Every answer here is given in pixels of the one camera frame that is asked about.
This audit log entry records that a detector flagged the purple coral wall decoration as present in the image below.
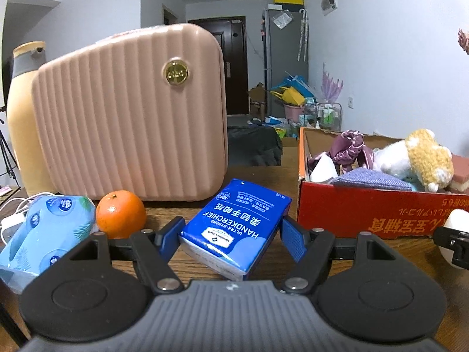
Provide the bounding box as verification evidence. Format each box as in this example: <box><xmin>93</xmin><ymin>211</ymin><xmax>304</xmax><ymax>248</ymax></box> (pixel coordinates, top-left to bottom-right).
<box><xmin>321</xmin><ymin>64</ymin><xmax>344</xmax><ymax>103</ymax></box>

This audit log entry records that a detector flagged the pink ribbed small suitcase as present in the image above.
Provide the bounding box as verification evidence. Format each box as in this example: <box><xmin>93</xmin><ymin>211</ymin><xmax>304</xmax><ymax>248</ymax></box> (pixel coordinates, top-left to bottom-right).
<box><xmin>32</xmin><ymin>23</ymin><xmax>228</xmax><ymax>201</ymax></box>

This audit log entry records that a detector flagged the metal wire trolley shelf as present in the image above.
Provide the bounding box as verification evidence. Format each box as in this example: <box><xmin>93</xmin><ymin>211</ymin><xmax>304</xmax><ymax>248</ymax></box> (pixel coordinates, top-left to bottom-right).
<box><xmin>304</xmin><ymin>103</ymin><xmax>343</xmax><ymax>132</ymax></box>

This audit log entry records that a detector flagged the orange tangerine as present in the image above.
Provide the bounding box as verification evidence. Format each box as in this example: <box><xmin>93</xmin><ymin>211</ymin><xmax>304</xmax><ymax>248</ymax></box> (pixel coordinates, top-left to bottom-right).
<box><xmin>95</xmin><ymin>190</ymin><xmax>147</xmax><ymax>239</ymax></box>

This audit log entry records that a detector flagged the green snack bag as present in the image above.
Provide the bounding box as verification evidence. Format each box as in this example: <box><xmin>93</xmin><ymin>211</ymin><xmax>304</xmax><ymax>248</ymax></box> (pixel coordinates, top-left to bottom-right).
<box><xmin>275</xmin><ymin>127</ymin><xmax>287</xmax><ymax>138</ymax></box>

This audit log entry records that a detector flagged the light blue fluffy cloth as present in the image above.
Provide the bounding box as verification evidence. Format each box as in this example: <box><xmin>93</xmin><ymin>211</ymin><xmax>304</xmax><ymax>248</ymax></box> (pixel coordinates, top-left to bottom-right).
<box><xmin>402</xmin><ymin>176</ymin><xmax>425</xmax><ymax>192</ymax></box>

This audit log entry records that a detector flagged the white charger with cable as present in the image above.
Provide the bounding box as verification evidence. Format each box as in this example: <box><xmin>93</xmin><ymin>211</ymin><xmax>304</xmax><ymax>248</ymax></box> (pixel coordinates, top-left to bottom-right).
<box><xmin>1</xmin><ymin>197</ymin><xmax>34</xmax><ymax>245</ymax></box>

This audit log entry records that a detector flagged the yellow white plush toy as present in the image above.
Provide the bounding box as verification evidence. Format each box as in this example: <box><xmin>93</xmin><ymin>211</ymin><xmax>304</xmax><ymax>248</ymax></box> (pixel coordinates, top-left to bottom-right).
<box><xmin>373</xmin><ymin>129</ymin><xmax>454</xmax><ymax>192</ymax></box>

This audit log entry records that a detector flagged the clear round plastic container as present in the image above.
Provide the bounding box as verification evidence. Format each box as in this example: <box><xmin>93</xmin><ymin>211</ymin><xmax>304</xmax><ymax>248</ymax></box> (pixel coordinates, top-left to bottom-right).
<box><xmin>433</xmin><ymin>209</ymin><xmax>468</xmax><ymax>270</ymax></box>

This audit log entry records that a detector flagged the dark brown entrance door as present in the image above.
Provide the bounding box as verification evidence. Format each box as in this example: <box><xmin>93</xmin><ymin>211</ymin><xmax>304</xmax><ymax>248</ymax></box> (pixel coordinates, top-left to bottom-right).
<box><xmin>189</xmin><ymin>16</ymin><xmax>249</xmax><ymax>115</ymax></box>

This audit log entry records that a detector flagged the blue soft tissue pack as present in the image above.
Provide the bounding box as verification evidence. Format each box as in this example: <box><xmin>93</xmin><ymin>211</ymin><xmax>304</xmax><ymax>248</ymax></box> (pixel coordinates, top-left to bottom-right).
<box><xmin>1</xmin><ymin>195</ymin><xmax>95</xmax><ymax>295</ymax></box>

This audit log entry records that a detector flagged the yellow and blue bags pile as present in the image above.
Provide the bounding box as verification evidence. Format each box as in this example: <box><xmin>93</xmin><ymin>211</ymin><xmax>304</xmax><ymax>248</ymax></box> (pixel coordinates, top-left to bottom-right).
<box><xmin>269</xmin><ymin>75</ymin><xmax>316</xmax><ymax>106</ymax></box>

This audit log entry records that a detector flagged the umbrella hanging on refrigerator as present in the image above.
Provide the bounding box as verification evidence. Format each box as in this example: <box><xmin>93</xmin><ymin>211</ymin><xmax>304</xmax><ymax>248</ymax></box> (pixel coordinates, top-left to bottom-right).
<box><xmin>297</xmin><ymin>8</ymin><xmax>308</xmax><ymax>62</ymax></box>

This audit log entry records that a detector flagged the blue handkerchief tissue pack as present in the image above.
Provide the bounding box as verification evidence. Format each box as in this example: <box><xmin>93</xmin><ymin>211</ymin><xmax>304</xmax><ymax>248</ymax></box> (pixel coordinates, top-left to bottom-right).
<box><xmin>180</xmin><ymin>179</ymin><xmax>292</xmax><ymax>281</ymax></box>

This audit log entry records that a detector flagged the purple satin scrunchie bag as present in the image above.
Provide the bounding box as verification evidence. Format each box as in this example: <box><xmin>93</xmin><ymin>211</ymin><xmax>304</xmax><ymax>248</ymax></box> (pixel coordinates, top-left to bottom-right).
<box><xmin>307</xmin><ymin>130</ymin><xmax>374</xmax><ymax>174</ymax></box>

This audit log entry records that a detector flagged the yellow thermos bottle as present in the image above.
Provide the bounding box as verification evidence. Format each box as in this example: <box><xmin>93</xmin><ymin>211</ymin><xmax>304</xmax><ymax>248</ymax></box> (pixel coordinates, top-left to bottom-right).
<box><xmin>6</xmin><ymin>41</ymin><xmax>56</xmax><ymax>195</ymax></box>

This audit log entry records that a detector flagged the brown cardboard box on floor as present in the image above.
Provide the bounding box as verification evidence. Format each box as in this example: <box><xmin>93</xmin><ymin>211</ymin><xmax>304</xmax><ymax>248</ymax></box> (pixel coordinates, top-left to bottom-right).
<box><xmin>248</xmin><ymin>83</ymin><xmax>266</xmax><ymax>121</ymax></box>

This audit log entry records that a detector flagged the pink plastic bucket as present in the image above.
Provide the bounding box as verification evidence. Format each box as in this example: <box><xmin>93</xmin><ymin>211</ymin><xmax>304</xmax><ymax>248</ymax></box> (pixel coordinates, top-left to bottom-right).
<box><xmin>284</xmin><ymin>104</ymin><xmax>305</xmax><ymax>122</ymax></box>

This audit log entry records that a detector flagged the red cardboard box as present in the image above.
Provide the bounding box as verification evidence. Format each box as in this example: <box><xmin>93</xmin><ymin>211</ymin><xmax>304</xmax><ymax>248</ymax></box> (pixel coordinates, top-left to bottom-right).
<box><xmin>297</xmin><ymin>127</ymin><xmax>468</xmax><ymax>239</ymax></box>

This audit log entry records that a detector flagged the yellow box atop refrigerator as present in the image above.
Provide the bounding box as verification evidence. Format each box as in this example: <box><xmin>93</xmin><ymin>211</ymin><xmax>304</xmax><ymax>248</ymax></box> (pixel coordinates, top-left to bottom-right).
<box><xmin>273</xmin><ymin>0</ymin><xmax>305</xmax><ymax>5</ymax></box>

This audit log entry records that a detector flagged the black chair backrest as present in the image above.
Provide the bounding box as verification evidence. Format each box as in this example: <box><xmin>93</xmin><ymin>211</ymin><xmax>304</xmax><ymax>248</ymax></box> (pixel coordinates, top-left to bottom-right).
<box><xmin>227</xmin><ymin>126</ymin><xmax>283</xmax><ymax>167</ymax></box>

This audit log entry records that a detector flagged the lavender knit drawstring pouch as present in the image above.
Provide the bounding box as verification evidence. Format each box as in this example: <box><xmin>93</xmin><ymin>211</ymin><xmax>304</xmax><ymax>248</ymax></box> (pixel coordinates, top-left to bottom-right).
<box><xmin>330</xmin><ymin>168</ymin><xmax>412</xmax><ymax>192</ymax></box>

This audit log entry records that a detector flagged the grey refrigerator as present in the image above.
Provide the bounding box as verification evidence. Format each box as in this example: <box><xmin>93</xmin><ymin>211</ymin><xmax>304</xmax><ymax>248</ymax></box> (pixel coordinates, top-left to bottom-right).
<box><xmin>262</xmin><ymin>9</ymin><xmax>308</xmax><ymax>118</ymax></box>

